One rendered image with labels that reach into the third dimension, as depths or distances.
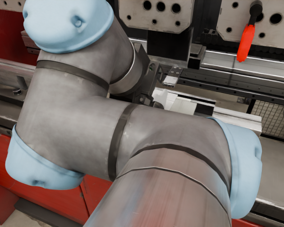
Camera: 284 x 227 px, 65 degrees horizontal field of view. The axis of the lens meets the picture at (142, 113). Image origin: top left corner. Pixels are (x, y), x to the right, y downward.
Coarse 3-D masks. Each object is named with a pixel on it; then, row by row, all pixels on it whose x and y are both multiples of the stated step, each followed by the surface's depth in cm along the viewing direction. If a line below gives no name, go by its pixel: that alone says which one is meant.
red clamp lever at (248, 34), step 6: (258, 0) 35; (252, 6) 34; (258, 6) 33; (252, 12) 34; (258, 12) 34; (252, 18) 35; (246, 24) 37; (252, 24) 36; (246, 30) 36; (252, 30) 36; (246, 36) 37; (252, 36) 37; (240, 42) 38; (246, 42) 37; (240, 48) 39; (246, 48) 38; (240, 54) 39; (246, 54) 39; (240, 60) 39
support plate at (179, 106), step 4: (176, 100) 57; (180, 100) 57; (184, 100) 57; (176, 104) 55; (180, 104) 55; (184, 104) 55; (188, 104) 55; (192, 104) 55; (196, 104) 55; (172, 108) 54; (176, 108) 54; (180, 108) 54; (184, 108) 54; (188, 108) 54; (192, 108) 54; (180, 112) 53; (184, 112) 53; (188, 112) 53; (192, 112) 53
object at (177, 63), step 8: (152, 32) 50; (160, 32) 49; (168, 32) 49; (184, 32) 47; (192, 32) 48; (152, 40) 51; (160, 40) 50; (168, 40) 50; (176, 40) 49; (184, 40) 48; (152, 48) 52; (160, 48) 52; (168, 48) 51; (176, 48) 50; (184, 48) 49; (152, 56) 55; (160, 56) 53; (168, 56) 52; (176, 56) 51; (184, 56) 51; (168, 64) 54; (176, 64) 54; (184, 64) 53
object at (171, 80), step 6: (192, 48) 73; (198, 48) 73; (204, 48) 76; (192, 54) 71; (198, 54) 71; (204, 54) 77; (192, 60) 71; (198, 60) 70; (192, 66) 72; (198, 66) 71; (174, 72) 67; (180, 72) 67; (168, 78) 64; (174, 78) 64; (162, 84) 63; (168, 84) 62; (174, 84) 62
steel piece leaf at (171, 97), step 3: (156, 90) 60; (159, 90) 60; (153, 93) 59; (156, 93) 59; (159, 93) 59; (168, 93) 59; (171, 93) 59; (168, 96) 58; (171, 96) 58; (174, 96) 58; (168, 99) 57; (171, 99) 57; (174, 99) 57
